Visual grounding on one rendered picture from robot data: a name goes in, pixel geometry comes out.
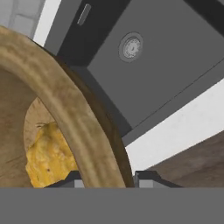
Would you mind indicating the grey kitchen sink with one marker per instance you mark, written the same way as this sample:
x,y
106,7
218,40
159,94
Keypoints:
x,y
151,61

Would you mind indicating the brown wooden bowl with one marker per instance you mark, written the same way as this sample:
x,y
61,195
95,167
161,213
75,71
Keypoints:
x,y
73,116

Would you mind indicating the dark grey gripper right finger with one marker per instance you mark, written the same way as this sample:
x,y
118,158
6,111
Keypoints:
x,y
148,179

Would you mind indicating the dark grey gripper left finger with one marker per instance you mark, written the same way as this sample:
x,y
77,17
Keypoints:
x,y
73,181

